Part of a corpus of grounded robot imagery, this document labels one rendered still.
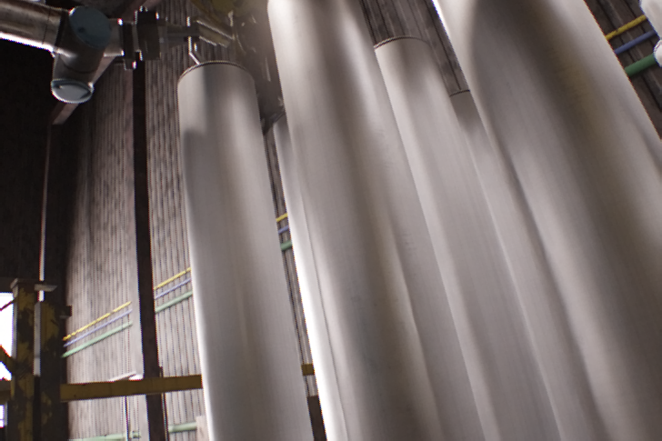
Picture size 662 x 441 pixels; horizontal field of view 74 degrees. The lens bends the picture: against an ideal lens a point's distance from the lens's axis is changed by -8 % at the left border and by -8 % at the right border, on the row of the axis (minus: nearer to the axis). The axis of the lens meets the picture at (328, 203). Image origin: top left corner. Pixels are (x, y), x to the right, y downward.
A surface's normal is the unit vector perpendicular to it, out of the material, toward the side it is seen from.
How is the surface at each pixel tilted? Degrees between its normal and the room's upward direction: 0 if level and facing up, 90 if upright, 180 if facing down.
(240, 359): 90
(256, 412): 90
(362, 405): 90
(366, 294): 90
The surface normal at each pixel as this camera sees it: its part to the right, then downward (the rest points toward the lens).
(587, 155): -0.47, -0.26
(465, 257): -0.18, -0.35
